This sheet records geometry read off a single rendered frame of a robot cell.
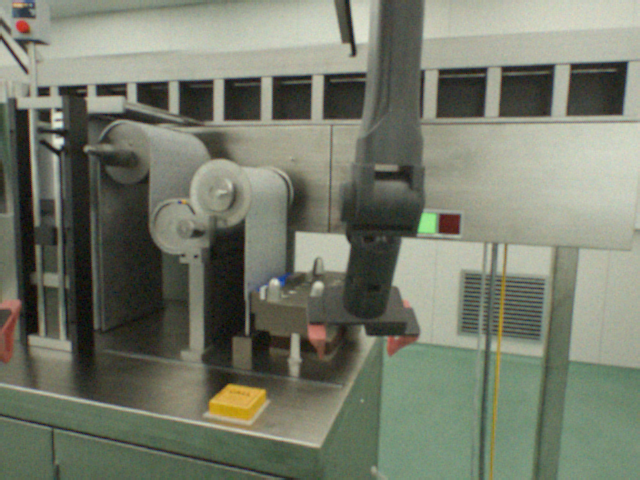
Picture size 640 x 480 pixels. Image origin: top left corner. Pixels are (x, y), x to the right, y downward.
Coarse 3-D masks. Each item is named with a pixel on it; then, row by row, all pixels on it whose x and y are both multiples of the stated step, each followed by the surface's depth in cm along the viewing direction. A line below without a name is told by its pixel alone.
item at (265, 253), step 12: (252, 216) 98; (264, 216) 104; (276, 216) 111; (252, 228) 98; (264, 228) 104; (276, 228) 112; (252, 240) 98; (264, 240) 105; (276, 240) 112; (252, 252) 99; (264, 252) 105; (276, 252) 113; (252, 264) 99; (264, 264) 106; (276, 264) 113; (252, 276) 99; (264, 276) 106; (276, 276) 114; (252, 288) 100
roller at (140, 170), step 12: (108, 132) 104; (120, 132) 103; (132, 132) 102; (144, 144) 101; (144, 156) 102; (108, 168) 105; (120, 168) 104; (132, 168) 103; (144, 168) 102; (120, 180) 104; (132, 180) 103; (144, 180) 104
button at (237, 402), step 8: (224, 392) 74; (232, 392) 74; (240, 392) 75; (248, 392) 75; (256, 392) 75; (264, 392) 75; (216, 400) 72; (224, 400) 72; (232, 400) 72; (240, 400) 72; (248, 400) 72; (256, 400) 72; (264, 400) 75; (216, 408) 71; (224, 408) 71; (232, 408) 70; (240, 408) 70; (248, 408) 70; (256, 408) 72; (224, 416) 71; (232, 416) 70; (240, 416) 70; (248, 416) 70
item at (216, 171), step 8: (216, 168) 95; (224, 168) 95; (208, 176) 96; (224, 176) 95; (232, 176) 95; (200, 184) 97; (240, 184) 94; (240, 192) 94; (200, 200) 97; (240, 200) 95; (232, 208) 95; (240, 208) 95; (216, 216) 97; (224, 216) 96; (232, 216) 95
